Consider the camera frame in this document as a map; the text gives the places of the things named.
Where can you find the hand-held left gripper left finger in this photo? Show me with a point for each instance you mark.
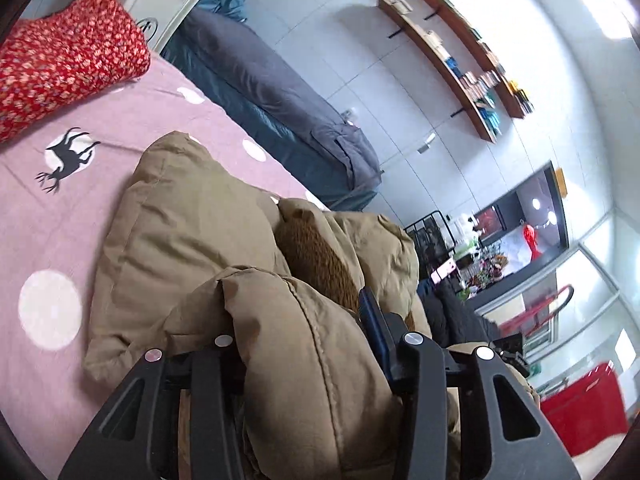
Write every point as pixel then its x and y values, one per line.
pixel 210 385

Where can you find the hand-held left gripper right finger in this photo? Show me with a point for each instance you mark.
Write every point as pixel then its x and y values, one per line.
pixel 372 320

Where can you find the tan puffer jacket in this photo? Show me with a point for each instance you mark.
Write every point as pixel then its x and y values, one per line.
pixel 200 240

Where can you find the black clothing pile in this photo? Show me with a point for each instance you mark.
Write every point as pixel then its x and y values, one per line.
pixel 460 315

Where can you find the black metal rack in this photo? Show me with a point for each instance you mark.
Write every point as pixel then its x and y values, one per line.
pixel 430 230

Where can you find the clutter of small ornaments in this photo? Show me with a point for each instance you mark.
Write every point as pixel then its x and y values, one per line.
pixel 480 260

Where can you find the red figurine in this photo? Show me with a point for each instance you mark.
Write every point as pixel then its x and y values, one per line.
pixel 532 240

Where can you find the black display niche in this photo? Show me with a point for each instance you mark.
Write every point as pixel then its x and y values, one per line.
pixel 545 220

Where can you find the pink dotted bed sheet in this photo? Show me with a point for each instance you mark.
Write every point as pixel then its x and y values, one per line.
pixel 75 210

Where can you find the red storage box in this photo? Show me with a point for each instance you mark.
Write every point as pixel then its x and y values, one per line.
pixel 585 410

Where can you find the yellow box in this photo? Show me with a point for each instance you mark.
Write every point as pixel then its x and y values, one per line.
pixel 561 182

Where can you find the row of books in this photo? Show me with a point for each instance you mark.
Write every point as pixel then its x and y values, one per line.
pixel 480 92
pixel 520 97

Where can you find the red floral pillow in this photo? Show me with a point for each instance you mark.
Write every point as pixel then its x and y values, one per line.
pixel 65 60

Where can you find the white control panel unit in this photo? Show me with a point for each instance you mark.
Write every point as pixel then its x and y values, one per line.
pixel 170 5

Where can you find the white wall socket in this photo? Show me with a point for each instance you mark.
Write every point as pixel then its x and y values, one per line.
pixel 350 116
pixel 426 142

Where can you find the wooden wall shelf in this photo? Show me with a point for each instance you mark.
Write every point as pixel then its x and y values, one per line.
pixel 440 67
pixel 465 25

